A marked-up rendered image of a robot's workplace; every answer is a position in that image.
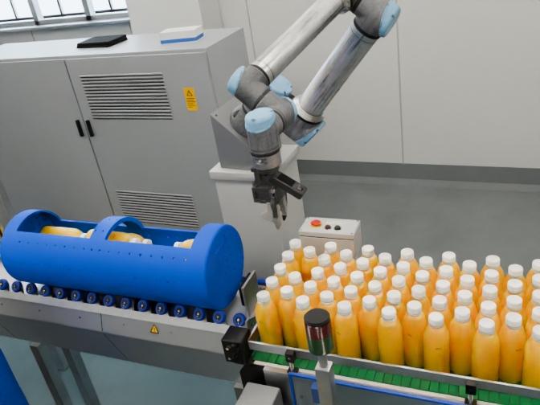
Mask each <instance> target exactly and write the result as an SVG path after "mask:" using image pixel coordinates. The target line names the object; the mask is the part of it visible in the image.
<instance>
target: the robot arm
mask: <svg viewBox="0 0 540 405"><path fill-rule="evenodd" d="M348 11H351V12H352V13H353V14H355V15H356V16H355V18H354V20H353V22H352V23H351V25H350V27H349V28H348V29H347V31H346V33H345V34H344V35H343V36H342V38H341V39H340V41H339V42H338V44H337V46H336V47H335V48H334V49H333V51H332V52H331V54H330V55H329V57H328V59H327V60H326V61H325V62H324V64H323V65H322V67H321V69H320V70H319V72H318V73H317V74H316V75H315V77H314V78H313V80H312V82H311V83H310V85H309V86H308V87H307V88H306V90H305V92H304V93H303V95H298V96H294V95H293V94H292V92H293V86H292V85H291V83H290V82H289V81H288V80H287V79H286V78H284V77H283V76H282V75H280V73H281V72H282V71H283V70H284V69H285V68H286V67H287V66H288V65H289V64H290V63H291V62H292V61H293V60H294V59H295V58H296V57H297V56H298V55H299V54H300V53H301V52H302V51H303V50H304V49H305V48H306V47H307V46H308V45H309V44H310V43H311V42H312V41H313V40H314V39H315V38H316V37H317V36H318V35H319V34H320V33H321V32H322V31H323V30H324V29H325V28H326V27H327V26H328V25H329V24H330V23H331V22H332V21H333V20H334V19H335V18H336V17H337V16H338V15H339V14H345V13H347V12H348ZM400 12H401V9H400V7H399V6H398V5H397V4H396V3H395V1H394V0H317V1H316V2H315V3H314V4H313V5H312V6H311V7H310V8H308V9H307V11H306V12H304V13H303V15H302V16H301V17H299V19H298V20H297V21H295V23H294V24H293V25H291V27H290V28H289V29H287V30H286V31H285V32H284V33H283V34H282V35H281V36H280V37H279V38H278V39H277V40H276V41H275V42H274V43H273V44H272V45H271V46H270V47H269V48H268V49H267V50H266V51H265V52H264V53H263V54H262V55H260V56H259V57H258V58H257V59H256V60H255V61H254V62H253V63H251V64H250V65H249V66H248V67H247V68H245V66H240V67H239V68H238V69H237V70H236V71H235V73H234V74H233V75H232V77H231V78H230V80H229V82H228V84H227V90H228V91H229V92H230V93H231V94H232V95H233V97H236V98H237V99H238V100H239V101H240V102H242V104H240V105H239V106H237V107H236V108H234V109H233V111H232V112H231V115H230V122H231V125H232V126H233V128H234V129H235V130H236V131H237V132H238V133H239V134H240V135H242V136H243V137H246V138H247V139H248V143H249V148H250V152H251V157H252V165H253V167H252V168H251V172H254V176H255V180H256V181H254V184H253V183H252V194H253V199H254V203H265V204H266V203H269V204H268V210H267V211H265V212H264V213H262V218H263V219H266V220H268V221H271V222H274V223H275V226H276V229H277V230H279V229H280V226H281V221H280V212H282V217H283V220H284V221H285V220H286V218H287V213H288V205H287V203H288V200H287V193H289V194H290V195H292V196H293V197H295V198H297V199H301V198H302V197H303V196H304V194H305V192H306V191H307V187H306V186H303V185H302V184H300V183H299V182H297V181H295V180H294V179H292V178H290V177H289V176H287V175H286V174H283V173H282V172H280V171H279V170H278V169H279V168H280V164H281V162H282V160H281V154H280V145H279V139H278V136H279V135H281V134H282V133H284V134H285V135H286V136H288V137H289V138H290V139H291V140H292V141H293V142H295V143H297V144H298V145H299V146H305V145H306V144H307V143H308V142H309V141H310V140H311V139H312V138H313V137H314V136H315V134H316V133H317V132H318V131H319V130H320V129H321V128H322V127H323V126H324V125H325V122H324V121H323V119H324V117H325V111H324V110H325V108H326V107H327V106H328V104H329V103H330V102H331V100H332V99H333V98H334V97H335V96H336V94H337V93H338V91H339V90H340V89H341V87H342V86H343V84H344V83H345V82H346V81H347V80H348V78H349V77H350V75H351V74H352V73H353V71H354V70H355V68H356V67H357V66H358V65H359V64H360V62H361V61H362V59H363V58H364V57H365V55H366V54H367V53H368V51H369V50H370V49H371V48H372V47H373V45H374V44H375V42H376V41H377V40H378V39H379V38H380V37H381V38H385V37H386V36H387V35H388V33H389V32H390V31H391V28H392V27H393V26H394V25H395V23H396V21H397V19H398V18H399V15H400Z"/></svg>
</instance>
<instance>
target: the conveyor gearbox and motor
mask: <svg viewBox="0 0 540 405"><path fill-rule="evenodd" d="M235 405H284V404H283V400H282V395H281V391H280V388H277V387H270V386H265V385H261V384H257V383H253V382H248V383H247V384H246V386H245V388H244V389H243V392H242V393H241V395H240V397H239V399H238V401H237V402H236V404H235Z"/></svg>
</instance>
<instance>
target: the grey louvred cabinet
mask: <svg viewBox="0 0 540 405"><path fill-rule="evenodd" d="M202 32H203V35H204V38H202V39H200V40H199V41H198V42H197V43H180V44H171V45H163V46H162V45H161V40H160V36H159V33H153V34H142V35H126V36H127V38H128V39H127V40H125V41H123V42H121V43H118V44H115V45H113V46H111V47H94V48H76V47H77V43H80V42H83V41H84V40H87V39H90V38H84V39H62V40H51V41H38V42H27V43H5V44H3V45H1V46H0V179H1V180H2V184H3V185H4V188H5V190H6V193H7V195H8V197H9V200H10V203H11V205H12V207H13V209H14V213H15V214H16V215H17V214H19V213H20V212H22V211H26V210H45V211H51V212H53V213H55V214H56V215H58V216H59V217H60V218H61V219H64V220H74V221H84V222H94V223H99V222H100V221H102V220H103V219H105V218H107V217H109V216H113V215H116V216H127V217H134V218H135V219H138V220H139V221H140V222H141V223H142V224H143V226H144V227H160V228H169V229H178V230H188V231H200V229H201V228H202V227H204V226H205V225H207V224H208V223H221V224H224V221H223V214H222V210H221V206H220V202H219V196H218V192H217V188H216V184H215V180H214V179H211V177H210V174H209V171H210V170H211V169H212V168H214V167H215V166H216V165H217V164H218V163H219V155H218V150H217V147H216V143H215V135H214V132H213V128H212V123H211V117H210V114H211V113H212V112H214V111H215V110H216V109H218V108H219V107H221V106H222V105H224V104H226V103H227V102H228V101H229V100H231V99H232V98H234V97H233V95H232V94H231V93H230V92H229V91H228V90H227V84H228V82H229V80H230V78H231V77H232V75H233V74H234V73H235V71H236V70H237V69H238V68H239V67H240V66H245V68H247V67H248V66H249V60H248V51H247V46H246V41H245V36H244V31H243V27H234V28H223V29H211V30H202Z"/></svg>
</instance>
